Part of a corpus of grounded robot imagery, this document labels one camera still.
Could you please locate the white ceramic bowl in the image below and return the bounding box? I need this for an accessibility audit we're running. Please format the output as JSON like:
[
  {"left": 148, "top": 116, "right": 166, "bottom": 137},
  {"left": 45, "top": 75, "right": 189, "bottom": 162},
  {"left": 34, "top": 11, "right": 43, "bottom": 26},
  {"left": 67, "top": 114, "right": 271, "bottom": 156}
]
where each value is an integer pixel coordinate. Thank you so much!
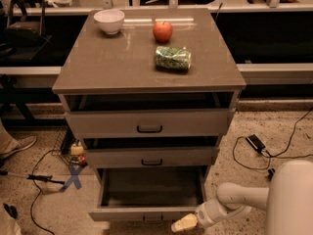
[{"left": 94, "top": 9, "right": 125, "bottom": 34}]

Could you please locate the black power adapter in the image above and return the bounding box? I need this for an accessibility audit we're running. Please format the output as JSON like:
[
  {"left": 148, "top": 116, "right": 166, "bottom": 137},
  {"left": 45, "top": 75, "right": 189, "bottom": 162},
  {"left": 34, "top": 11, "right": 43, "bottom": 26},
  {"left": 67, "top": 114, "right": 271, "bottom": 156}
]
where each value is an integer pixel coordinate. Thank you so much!
[{"left": 246, "top": 134, "right": 265, "bottom": 153}]

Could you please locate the green crushed can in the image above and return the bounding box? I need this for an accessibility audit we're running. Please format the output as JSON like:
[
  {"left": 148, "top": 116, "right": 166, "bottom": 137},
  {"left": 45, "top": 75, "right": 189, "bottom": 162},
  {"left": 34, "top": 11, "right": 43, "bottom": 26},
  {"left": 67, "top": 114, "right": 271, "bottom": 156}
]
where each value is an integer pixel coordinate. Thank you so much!
[{"left": 155, "top": 46, "right": 191, "bottom": 71}]

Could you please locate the black power cable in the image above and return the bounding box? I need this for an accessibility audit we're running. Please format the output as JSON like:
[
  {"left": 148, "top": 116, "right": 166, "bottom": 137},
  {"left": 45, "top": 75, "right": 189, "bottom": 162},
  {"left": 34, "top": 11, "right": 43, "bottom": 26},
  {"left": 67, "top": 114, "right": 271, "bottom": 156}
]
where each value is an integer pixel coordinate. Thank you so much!
[{"left": 232, "top": 108, "right": 313, "bottom": 172}]

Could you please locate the black chair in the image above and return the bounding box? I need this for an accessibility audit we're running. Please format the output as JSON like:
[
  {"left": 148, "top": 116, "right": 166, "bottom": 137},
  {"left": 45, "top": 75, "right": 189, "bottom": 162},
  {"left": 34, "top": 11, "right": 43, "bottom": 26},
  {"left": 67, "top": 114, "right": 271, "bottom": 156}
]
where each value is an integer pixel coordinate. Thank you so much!
[{"left": 0, "top": 0, "right": 51, "bottom": 63}]

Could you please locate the black floor cable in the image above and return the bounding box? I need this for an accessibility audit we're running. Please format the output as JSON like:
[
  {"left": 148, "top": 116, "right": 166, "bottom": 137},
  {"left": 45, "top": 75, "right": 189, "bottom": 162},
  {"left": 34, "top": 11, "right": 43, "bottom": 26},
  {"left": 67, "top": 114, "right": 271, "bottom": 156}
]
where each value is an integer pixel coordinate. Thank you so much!
[{"left": 29, "top": 149, "right": 57, "bottom": 235}]

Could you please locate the black metal stand leg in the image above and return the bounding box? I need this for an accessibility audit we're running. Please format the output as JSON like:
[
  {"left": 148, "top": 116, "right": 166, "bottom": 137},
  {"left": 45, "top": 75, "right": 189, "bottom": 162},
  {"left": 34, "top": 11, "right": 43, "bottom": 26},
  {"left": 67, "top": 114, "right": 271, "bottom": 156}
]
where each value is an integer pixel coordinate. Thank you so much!
[{"left": 268, "top": 168, "right": 275, "bottom": 181}]

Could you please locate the grey drawer cabinet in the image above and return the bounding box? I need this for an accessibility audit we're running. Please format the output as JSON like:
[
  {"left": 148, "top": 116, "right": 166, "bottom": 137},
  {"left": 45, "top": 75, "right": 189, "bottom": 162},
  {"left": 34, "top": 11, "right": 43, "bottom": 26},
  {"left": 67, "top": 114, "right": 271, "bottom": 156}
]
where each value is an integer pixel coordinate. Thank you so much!
[{"left": 52, "top": 7, "right": 247, "bottom": 168}]

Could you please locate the blue tape cross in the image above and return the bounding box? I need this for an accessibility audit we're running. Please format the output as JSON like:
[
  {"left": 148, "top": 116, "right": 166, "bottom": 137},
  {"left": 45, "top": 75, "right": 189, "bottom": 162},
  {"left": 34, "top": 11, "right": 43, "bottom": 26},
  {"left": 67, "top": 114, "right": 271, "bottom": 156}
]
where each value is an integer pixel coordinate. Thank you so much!
[{"left": 60, "top": 164, "right": 84, "bottom": 192}]

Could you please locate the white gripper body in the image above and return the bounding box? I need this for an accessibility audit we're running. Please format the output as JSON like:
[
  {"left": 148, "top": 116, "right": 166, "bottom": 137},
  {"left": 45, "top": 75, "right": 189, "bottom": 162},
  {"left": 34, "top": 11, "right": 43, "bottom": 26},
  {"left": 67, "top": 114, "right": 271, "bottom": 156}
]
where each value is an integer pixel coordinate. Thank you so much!
[{"left": 195, "top": 198, "right": 251, "bottom": 228}]

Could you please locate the red apple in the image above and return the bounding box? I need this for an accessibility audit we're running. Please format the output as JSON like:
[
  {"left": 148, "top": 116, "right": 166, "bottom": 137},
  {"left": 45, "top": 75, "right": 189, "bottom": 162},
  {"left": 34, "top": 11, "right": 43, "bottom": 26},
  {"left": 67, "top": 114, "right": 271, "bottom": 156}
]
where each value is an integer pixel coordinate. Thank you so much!
[{"left": 153, "top": 22, "right": 173, "bottom": 42}]

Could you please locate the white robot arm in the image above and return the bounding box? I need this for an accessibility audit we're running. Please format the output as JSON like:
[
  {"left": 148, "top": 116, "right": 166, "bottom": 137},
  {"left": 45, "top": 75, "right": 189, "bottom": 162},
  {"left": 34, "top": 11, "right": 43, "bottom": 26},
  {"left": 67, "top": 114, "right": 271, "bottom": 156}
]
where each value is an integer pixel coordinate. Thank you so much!
[{"left": 171, "top": 160, "right": 313, "bottom": 235}]

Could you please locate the person's tan shoe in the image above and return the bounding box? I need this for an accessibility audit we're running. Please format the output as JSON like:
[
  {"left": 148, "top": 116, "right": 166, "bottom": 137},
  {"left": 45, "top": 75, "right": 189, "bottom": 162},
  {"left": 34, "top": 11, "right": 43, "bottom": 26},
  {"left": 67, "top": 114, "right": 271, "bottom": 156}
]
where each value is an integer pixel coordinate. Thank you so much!
[{"left": 0, "top": 136, "right": 37, "bottom": 159}]

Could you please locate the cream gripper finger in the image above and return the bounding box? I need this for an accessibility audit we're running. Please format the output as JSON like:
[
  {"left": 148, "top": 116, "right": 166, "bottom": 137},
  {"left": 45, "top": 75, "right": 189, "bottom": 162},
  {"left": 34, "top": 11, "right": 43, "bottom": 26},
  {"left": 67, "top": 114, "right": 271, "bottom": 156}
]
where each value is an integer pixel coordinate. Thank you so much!
[{"left": 171, "top": 213, "right": 198, "bottom": 232}]

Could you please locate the grey drawer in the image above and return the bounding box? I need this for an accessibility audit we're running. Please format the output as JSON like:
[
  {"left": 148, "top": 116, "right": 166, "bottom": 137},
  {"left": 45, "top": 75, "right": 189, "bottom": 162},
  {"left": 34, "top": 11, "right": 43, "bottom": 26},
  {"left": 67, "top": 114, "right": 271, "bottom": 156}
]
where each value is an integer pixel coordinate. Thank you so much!
[
  {"left": 84, "top": 147, "right": 219, "bottom": 168},
  {"left": 66, "top": 109, "right": 235, "bottom": 138},
  {"left": 90, "top": 166, "right": 206, "bottom": 223}
]

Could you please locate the black grabber tool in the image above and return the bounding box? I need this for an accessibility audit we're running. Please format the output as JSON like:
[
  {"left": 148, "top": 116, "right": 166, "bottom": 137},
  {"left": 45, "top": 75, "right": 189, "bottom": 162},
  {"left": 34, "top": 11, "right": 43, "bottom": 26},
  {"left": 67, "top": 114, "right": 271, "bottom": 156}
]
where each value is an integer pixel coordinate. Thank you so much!
[{"left": 0, "top": 170, "right": 66, "bottom": 185}]

